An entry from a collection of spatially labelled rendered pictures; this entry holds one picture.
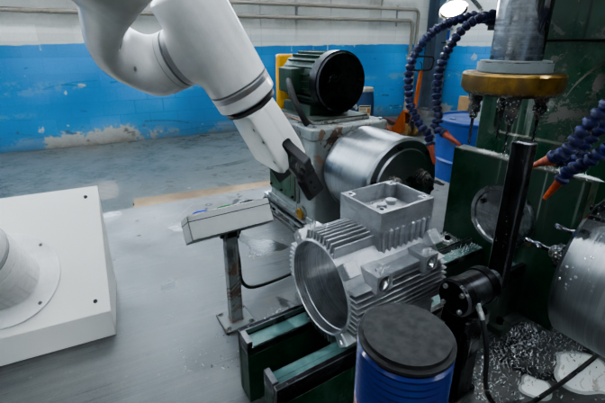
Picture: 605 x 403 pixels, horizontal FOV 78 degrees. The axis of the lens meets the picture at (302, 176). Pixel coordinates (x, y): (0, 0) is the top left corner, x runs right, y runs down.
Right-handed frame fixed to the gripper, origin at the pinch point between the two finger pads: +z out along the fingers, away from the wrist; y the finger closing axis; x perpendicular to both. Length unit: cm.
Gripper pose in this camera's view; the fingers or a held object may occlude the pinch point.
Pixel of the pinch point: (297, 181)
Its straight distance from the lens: 60.4
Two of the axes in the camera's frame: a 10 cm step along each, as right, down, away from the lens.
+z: 4.3, 7.3, 5.4
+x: 7.3, -6.3, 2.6
